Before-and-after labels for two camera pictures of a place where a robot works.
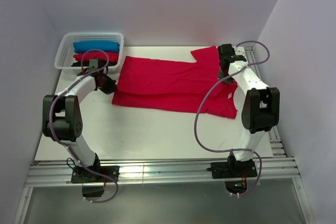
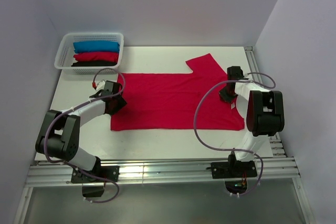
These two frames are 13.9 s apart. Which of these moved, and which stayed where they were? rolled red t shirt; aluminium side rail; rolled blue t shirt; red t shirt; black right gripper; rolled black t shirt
Moved: red t shirt; black right gripper
Stayed: rolled red t shirt; rolled blue t shirt; aluminium side rail; rolled black t shirt
